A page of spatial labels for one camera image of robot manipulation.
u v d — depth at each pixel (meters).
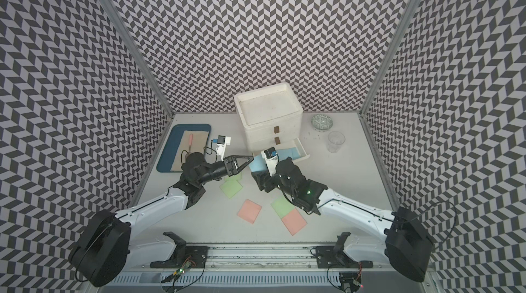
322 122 1.12
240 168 0.68
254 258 0.74
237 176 0.66
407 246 0.40
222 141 0.70
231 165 0.67
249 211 0.85
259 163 0.76
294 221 0.81
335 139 1.01
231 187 0.89
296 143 1.00
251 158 0.71
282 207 0.86
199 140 1.06
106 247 0.40
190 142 1.05
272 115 0.85
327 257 0.74
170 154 1.00
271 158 0.64
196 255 0.72
